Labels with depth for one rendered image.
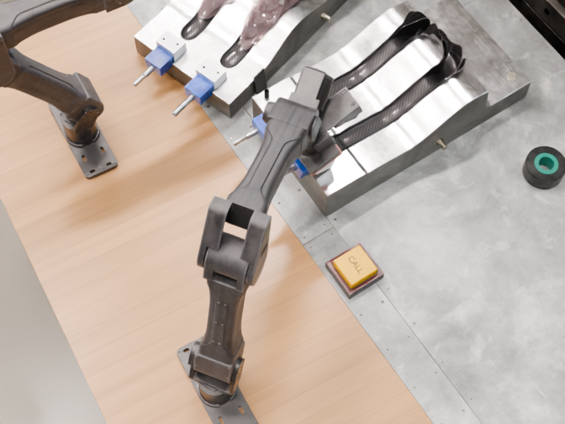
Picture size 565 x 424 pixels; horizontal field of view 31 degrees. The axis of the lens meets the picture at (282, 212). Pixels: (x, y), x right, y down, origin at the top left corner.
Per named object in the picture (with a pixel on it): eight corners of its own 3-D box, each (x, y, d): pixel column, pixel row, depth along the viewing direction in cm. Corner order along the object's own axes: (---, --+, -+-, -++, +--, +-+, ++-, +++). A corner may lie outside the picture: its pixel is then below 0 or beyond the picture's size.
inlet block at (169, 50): (145, 99, 205) (141, 84, 200) (126, 86, 206) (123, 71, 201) (187, 57, 209) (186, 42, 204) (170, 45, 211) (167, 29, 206)
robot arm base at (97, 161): (72, 70, 202) (39, 83, 201) (113, 146, 194) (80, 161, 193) (79, 92, 209) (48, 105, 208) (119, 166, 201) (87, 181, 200)
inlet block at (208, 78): (184, 128, 202) (182, 113, 197) (166, 114, 203) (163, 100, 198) (227, 86, 206) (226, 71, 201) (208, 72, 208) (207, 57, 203)
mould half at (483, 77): (325, 217, 196) (328, 184, 184) (252, 121, 206) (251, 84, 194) (525, 98, 209) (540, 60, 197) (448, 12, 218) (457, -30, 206)
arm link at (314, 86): (294, 70, 174) (285, 50, 162) (341, 85, 172) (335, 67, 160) (271, 132, 173) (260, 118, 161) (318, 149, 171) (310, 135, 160)
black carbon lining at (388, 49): (335, 162, 194) (337, 137, 185) (288, 103, 200) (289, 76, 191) (477, 78, 202) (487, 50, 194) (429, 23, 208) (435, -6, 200)
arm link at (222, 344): (206, 350, 176) (222, 221, 153) (241, 363, 175) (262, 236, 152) (192, 376, 172) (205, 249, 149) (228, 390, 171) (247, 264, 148)
